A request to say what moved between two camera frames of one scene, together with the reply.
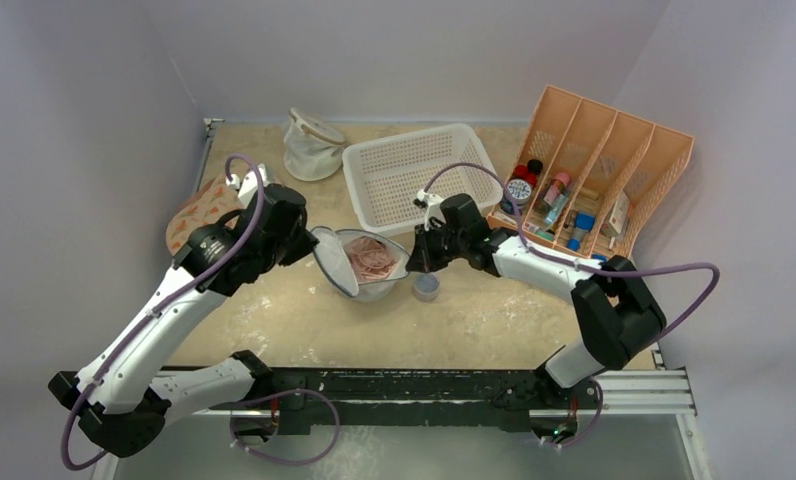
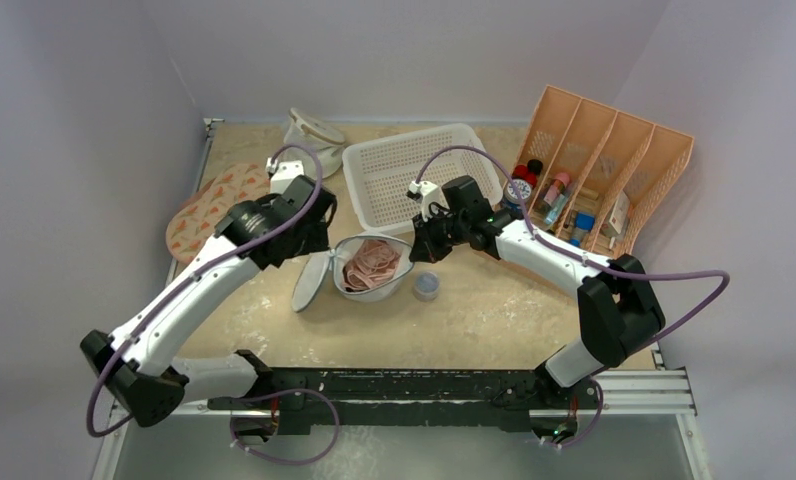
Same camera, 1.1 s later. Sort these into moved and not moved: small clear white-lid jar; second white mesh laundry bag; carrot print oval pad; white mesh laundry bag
Moved: white mesh laundry bag
Not moved: second white mesh laundry bag; carrot print oval pad; small clear white-lid jar
